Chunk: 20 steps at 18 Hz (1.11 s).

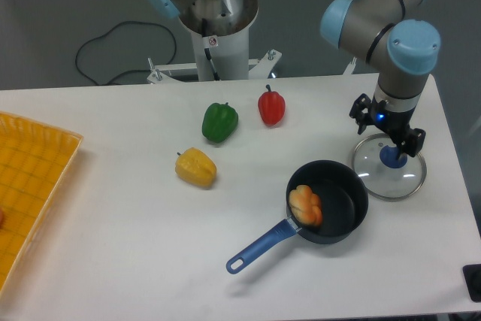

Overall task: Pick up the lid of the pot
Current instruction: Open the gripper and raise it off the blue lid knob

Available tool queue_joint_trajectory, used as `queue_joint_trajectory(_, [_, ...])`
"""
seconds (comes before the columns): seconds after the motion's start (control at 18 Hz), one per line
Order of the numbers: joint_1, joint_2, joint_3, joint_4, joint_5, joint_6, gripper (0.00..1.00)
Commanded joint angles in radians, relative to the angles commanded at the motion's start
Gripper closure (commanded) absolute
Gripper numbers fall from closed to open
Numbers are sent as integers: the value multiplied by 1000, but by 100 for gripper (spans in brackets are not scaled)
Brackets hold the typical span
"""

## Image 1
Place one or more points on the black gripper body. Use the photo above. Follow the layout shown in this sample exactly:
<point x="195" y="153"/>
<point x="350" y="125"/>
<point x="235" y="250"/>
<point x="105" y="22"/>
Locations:
<point x="392" y="115"/>

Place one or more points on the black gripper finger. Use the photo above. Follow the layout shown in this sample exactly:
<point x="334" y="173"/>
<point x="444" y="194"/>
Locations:
<point x="410" y="142"/>
<point x="360" y="112"/>

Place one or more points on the glass pot lid blue knob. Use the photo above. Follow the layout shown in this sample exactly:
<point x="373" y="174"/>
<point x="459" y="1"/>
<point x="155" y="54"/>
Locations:
<point x="385" y="174"/>

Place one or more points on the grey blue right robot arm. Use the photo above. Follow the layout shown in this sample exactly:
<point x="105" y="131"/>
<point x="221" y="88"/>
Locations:
<point x="403" y="51"/>

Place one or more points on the red bell pepper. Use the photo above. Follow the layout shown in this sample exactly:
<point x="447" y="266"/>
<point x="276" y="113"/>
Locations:
<point x="272" y="107"/>

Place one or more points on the golden bread roll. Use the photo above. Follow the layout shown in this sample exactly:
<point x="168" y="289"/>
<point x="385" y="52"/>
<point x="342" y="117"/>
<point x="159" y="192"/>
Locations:
<point x="306" y="206"/>

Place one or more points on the green bell pepper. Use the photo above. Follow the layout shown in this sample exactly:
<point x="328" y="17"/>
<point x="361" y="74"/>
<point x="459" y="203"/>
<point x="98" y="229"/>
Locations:
<point x="220" y="121"/>

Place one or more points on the black box at table edge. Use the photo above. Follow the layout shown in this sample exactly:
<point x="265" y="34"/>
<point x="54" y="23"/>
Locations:
<point x="472" y="277"/>

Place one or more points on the yellow bell pepper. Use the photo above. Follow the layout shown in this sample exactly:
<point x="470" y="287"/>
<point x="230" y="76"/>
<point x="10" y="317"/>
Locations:
<point x="196" y="168"/>

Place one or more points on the yellow woven basket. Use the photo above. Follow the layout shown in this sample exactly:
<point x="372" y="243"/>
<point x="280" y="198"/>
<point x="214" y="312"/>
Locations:
<point x="34" y="159"/>

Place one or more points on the dark pot blue handle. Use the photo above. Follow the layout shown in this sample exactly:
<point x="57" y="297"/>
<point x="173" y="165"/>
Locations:
<point x="344" y="207"/>

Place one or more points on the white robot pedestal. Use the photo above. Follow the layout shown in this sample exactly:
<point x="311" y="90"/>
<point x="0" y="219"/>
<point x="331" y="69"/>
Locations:
<point x="220" y="34"/>

